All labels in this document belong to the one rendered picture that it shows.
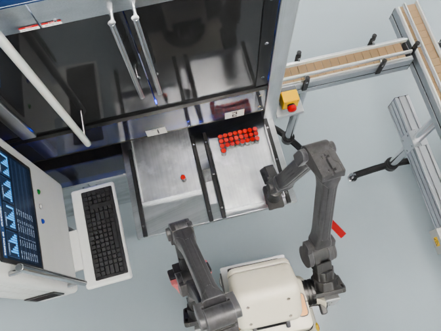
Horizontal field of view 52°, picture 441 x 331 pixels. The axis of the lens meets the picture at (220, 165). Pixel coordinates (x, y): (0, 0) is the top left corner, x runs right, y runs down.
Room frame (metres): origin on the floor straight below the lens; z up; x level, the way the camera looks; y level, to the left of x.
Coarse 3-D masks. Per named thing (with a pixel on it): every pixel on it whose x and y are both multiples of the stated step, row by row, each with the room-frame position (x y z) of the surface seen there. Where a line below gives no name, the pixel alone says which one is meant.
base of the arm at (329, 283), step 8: (312, 272) 0.12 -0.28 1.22; (328, 272) 0.12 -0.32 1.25; (312, 280) 0.10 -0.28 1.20; (320, 280) 0.09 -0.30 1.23; (328, 280) 0.09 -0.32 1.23; (336, 280) 0.09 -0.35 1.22; (320, 288) 0.07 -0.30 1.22; (328, 288) 0.07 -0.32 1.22; (336, 288) 0.06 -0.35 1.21; (344, 288) 0.06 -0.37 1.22; (312, 296) 0.05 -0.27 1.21; (320, 296) 0.04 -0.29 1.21
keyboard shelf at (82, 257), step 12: (72, 192) 0.60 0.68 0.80; (84, 216) 0.48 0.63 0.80; (120, 216) 0.47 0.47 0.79; (84, 228) 0.43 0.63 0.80; (120, 228) 0.42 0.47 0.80; (72, 240) 0.38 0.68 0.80; (84, 240) 0.38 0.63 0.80; (72, 252) 0.33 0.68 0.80; (84, 252) 0.32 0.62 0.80; (84, 264) 0.27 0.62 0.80; (120, 276) 0.21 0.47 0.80
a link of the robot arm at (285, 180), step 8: (296, 152) 0.45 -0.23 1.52; (304, 152) 0.43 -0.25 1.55; (296, 160) 0.43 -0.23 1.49; (304, 160) 0.41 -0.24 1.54; (288, 168) 0.46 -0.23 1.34; (296, 168) 0.44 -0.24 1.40; (304, 168) 0.42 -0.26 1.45; (280, 176) 0.46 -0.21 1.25; (288, 176) 0.44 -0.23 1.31; (296, 176) 0.42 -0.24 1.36; (272, 184) 0.45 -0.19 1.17; (280, 184) 0.44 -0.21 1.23; (288, 184) 0.42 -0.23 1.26; (272, 192) 0.43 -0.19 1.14
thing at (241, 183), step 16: (256, 144) 0.72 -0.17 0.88; (224, 160) 0.66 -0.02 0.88; (240, 160) 0.66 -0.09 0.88; (256, 160) 0.65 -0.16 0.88; (272, 160) 0.64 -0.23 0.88; (224, 176) 0.59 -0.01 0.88; (240, 176) 0.58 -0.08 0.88; (256, 176) 0.58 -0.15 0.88; (224, 192) 0.52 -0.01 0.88; (240, 192) 0.51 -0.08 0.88; (256, 192) 0.50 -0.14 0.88
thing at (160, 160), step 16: (144, 144) 0.77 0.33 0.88; (160, 144) 0.76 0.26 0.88; (176, 144) 0.76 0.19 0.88; (144, 160) 0.70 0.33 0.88; (160, 160) 0.69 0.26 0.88; (176, 160) 0.68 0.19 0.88; (192, 160) 0.68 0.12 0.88; (144, 176) 0.62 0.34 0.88; (160, 176) 0.62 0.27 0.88; (176, 176) 0.61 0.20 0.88; (192, 176) 0.60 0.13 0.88; (144, 192) 0.55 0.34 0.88; (160, 192) 0.54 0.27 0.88; (176, 192) 0.53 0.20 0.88; (192, 192) 0.53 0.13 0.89
